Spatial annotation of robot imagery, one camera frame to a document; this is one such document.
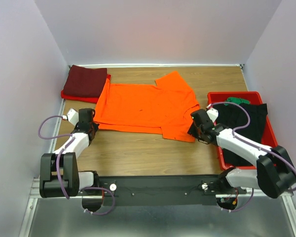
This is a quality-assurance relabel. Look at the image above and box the orange t-shirt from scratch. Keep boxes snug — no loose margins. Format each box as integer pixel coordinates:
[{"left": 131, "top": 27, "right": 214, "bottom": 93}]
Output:
[{"left": 94, "top": 71, "right": 200, "bottom": 143}]

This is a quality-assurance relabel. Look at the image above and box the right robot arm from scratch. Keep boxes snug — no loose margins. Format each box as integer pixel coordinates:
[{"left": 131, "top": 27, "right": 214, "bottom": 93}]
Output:
[{"left": 188, "top": 109, "right": 296, "bottom": 198}]

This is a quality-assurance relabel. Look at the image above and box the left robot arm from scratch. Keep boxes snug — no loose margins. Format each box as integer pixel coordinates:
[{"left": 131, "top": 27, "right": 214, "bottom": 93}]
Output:
[{"left": 39, "top": 108, "right": 100, "bottom": 199}]

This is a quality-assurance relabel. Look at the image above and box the folded red t-shirt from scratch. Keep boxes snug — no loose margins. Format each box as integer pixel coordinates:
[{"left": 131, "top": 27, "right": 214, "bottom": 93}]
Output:
[{"left": 60, "top": 74, "right": 111, "bottom": 103}]

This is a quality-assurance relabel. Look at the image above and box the black t-shirt in bin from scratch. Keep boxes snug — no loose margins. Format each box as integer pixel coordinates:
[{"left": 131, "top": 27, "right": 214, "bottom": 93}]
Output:
[{"left": 214, "top": 103, "right": 268, "bottom": 166}]

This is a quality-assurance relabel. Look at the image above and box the folded maroon t-shirt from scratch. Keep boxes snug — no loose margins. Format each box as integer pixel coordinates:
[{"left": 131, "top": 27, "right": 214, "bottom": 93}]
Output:
[{"left": 63, "top": 65, "right": 108, "bottom": 98}]

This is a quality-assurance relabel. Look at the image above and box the green t-shirt in bin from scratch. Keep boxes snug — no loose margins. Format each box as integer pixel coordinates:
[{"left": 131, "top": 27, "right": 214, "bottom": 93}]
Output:
[{"left": 225, "top": 97, "right": 251, "bottom": 106}]

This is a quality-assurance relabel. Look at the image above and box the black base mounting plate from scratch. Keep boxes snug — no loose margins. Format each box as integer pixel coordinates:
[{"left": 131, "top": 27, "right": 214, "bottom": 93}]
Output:
[{"left": 81, "top": 174, "right": 246, "bottom": 214}]

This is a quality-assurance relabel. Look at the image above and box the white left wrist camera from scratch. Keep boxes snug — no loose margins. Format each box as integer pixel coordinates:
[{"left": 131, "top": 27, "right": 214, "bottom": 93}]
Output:
[{"left": 61, "top": 108, "right": 79, "bottom": 125}]

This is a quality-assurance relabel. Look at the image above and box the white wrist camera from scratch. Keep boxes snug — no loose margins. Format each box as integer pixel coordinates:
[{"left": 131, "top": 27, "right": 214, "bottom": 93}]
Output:
[
  {"left": 206, "top": 104, "right": 219, "bottom": 123},
  {"left": 61, "top": 108, "right": 79, "bottom": 125}
]

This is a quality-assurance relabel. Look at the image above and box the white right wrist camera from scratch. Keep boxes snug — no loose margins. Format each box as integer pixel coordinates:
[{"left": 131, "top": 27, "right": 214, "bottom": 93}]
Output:
[{"left": 206, "top": 104, "right": 219, "bottom": 123}]

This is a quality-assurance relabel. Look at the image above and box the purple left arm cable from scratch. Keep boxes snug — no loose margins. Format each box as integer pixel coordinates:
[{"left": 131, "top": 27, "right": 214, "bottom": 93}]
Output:
[{"left": 37, "top": 115, "right": 74, "bottom": 199}]

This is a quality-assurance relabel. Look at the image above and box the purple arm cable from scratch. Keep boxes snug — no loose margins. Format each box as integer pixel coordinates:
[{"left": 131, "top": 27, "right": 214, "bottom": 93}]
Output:
[
  {"left": 37, "top": 115, "right": 74, "bottom": 199},
  {"left": 208, "top": 101, "right": 296, "bottom": 192}
]

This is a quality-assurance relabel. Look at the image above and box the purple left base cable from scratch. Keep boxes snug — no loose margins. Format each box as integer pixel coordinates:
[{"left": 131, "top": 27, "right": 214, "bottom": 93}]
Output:
[{"left": 83, "top": 187, "right": 116, "bottom": 216}]

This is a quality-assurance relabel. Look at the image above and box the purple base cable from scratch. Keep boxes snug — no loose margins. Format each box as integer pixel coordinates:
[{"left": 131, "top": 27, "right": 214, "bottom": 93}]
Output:
[
  {"left": 221, "top": 187, "right": 255, "bottom": 213},
  {"left": 83, "top": 187, "right": 116, "bottom": 216}
]

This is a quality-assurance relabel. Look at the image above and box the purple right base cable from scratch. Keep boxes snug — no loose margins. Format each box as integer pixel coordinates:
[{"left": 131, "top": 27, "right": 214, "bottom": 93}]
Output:
[{"left": 221, "top": 187, "right": 255, "bottom": 213}]

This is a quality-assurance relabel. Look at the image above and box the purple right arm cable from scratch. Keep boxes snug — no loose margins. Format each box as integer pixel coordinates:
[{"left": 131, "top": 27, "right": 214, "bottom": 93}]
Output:
[{"left": 208, "top": 101, "right": 296, "bottom": 192}]

